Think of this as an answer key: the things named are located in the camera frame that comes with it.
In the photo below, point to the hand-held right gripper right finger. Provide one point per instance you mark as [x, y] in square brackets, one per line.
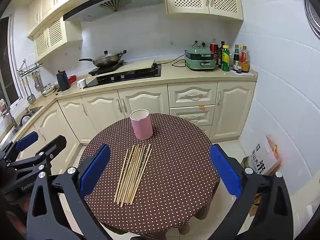
[225, 172]

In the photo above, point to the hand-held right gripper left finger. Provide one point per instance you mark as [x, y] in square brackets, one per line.
[95, 172]

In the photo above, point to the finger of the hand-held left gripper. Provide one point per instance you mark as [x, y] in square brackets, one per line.
[56, 145]
[27, 141]

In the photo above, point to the bundle of wooden chopsticks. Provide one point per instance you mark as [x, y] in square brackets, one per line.
[132, 175]

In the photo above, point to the pink cylindrical chopstick holder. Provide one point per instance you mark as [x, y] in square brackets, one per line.
[142, 127]

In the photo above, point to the steel kitchen sink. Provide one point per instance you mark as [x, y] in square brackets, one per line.
[30, 112]

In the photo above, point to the metal faucet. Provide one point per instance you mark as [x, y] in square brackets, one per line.
[11, 116]

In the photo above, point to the white green rice bag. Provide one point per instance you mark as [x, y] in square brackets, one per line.
[262, 155]

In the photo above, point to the hanging metal slotted spoon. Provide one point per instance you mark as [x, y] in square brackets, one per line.
[30, 96]

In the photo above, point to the stack of bowls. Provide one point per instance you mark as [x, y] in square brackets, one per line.
[48, 90]

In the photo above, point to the brown polka dot tablecloth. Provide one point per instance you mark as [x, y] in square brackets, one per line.
[170, 180]

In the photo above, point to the hanging metal ladle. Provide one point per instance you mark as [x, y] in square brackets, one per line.
[37, 83]

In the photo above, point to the dark blue knife block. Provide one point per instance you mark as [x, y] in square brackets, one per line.
[63, 81]

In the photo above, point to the cream drawer with orange sticker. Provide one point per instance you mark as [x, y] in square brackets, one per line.
[192, 116]

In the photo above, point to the white mug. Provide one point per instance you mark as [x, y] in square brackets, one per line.
[81, 83]

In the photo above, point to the red container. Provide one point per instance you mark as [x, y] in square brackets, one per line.
[72, 79]

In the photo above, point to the kitchen window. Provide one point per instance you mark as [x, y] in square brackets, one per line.
[7, 62]

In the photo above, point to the cream cabinet drawer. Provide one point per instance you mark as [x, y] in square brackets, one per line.
[192, 95]

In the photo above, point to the cream kitchen base cabinets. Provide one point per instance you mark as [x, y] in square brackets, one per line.
[140, 100]

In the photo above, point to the black induction cooker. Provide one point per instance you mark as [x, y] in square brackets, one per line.
[100, 70]

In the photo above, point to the black glass gas stove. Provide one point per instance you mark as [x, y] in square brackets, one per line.
[140, 75]

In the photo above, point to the beige flat board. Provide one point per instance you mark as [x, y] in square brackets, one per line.
[135, 66]

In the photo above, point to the brown bottle with red cap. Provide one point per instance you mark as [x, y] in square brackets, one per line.
[245, 61]

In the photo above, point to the yellow green plastic bottle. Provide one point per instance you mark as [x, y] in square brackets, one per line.
[225, 58]

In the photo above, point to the green electric multicooker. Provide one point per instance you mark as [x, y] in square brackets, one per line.
[200, 60]

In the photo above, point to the dark soy sauce bottle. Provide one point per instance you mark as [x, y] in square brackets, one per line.
[236, 57]

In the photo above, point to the dark glass bottle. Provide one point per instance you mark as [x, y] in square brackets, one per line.
[220, 55]

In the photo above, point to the steel and black range hood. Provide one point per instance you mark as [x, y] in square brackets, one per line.
[112, 5]

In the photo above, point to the round metal steamer tray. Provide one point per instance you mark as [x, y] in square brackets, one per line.
[313, 15]

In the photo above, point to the metal wall utensil rack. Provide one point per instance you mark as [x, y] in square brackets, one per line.
[30, 68]

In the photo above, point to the small cream lattice wall cabinet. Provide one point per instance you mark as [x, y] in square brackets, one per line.
[53, 35]

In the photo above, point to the cream plain wall cabinet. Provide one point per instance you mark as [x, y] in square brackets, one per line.
[47, 2]

